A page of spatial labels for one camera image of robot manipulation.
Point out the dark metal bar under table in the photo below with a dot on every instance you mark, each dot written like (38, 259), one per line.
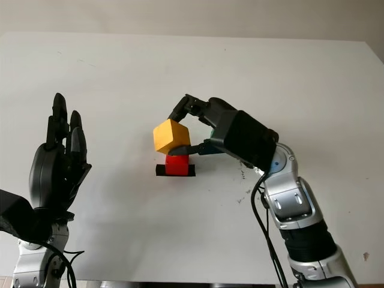
(180, 285)

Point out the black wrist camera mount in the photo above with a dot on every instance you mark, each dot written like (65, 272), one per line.
(246, 141)
(18, 216)

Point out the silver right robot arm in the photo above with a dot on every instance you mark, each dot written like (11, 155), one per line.
(291, 195)

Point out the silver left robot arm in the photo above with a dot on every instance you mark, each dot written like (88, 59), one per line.
(30, 264)

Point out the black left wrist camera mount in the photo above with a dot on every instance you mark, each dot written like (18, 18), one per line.
(18, 216)

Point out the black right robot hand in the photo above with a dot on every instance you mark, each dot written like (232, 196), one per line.
(222, 111)

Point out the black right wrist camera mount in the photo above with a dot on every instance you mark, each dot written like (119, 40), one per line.
(246, 141)

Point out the yellow wooden block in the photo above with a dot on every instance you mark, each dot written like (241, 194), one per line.
(171, 136)

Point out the black tape strip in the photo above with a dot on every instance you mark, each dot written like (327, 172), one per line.
(160, 171)

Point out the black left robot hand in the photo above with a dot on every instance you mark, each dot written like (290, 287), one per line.
(51, 180)

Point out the red wooden block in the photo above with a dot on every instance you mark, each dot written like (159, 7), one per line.
(177, 166)

